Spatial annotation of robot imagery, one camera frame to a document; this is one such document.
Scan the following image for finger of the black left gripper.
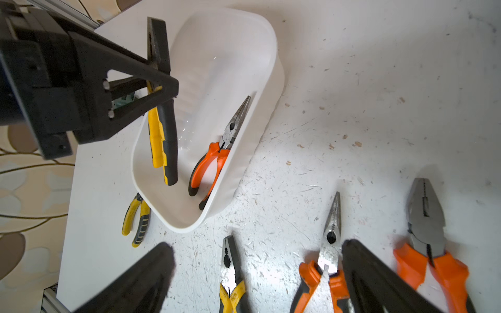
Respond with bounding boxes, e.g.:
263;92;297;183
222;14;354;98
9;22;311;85
147;17;171;84

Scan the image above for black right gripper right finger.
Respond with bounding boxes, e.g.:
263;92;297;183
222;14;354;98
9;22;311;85
342;239;440;312

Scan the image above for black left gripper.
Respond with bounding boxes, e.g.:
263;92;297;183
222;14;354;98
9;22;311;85
1;3;179;160

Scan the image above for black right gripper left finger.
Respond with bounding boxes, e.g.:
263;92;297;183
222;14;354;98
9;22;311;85
76;242;176;312

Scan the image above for orange long nose pliers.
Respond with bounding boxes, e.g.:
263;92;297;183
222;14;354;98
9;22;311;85
290;192;354;313

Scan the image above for orange combination pliers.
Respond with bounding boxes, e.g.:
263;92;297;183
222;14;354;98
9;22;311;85
393;178;476;312

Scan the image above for white plastic storage box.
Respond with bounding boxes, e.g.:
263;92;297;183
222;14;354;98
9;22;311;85
131;8;284;233

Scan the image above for orange pliers in box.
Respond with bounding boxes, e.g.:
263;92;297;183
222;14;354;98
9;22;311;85
188;95;251;211

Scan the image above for green pipe wrench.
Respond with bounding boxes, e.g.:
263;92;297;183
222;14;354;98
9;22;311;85
112;92;136;110

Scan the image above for aluminium frame post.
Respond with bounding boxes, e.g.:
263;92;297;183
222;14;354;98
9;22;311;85
27;0;100;30

